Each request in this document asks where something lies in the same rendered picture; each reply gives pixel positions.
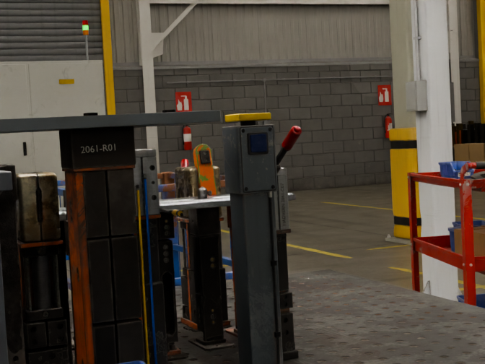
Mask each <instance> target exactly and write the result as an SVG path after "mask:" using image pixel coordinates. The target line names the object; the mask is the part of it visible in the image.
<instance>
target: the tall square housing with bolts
mask: <svg viewBox="0 0 485 364"><path fill-rule="evenodd" d="M135 152H136V164H135V168H133V169H134V191H135V204H136V219H135V221H136V227H137V234H132V235H137V239H138V252H139V275H140V287H141V310H142V317H141V318H138V319H141V320H142V323H143V335H144V358H145V359H144V361H145V363H146V364H168V359H167V335H166V322H165V298H164V285H163V282H160V262H159V249H158V237H157V218H161V214H160V203H159V192H158V179H157V152H156V149H135Z"/></svg>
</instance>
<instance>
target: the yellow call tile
mask: <svg viewBox="0 0 485 364"><path fill-rule="evenodd" d="M270 119H271V113H239V114H232V115H226V116H225V122H238V121H240V125H241V126H252V125H256V123H255V121H262V120H270Z"/></svg>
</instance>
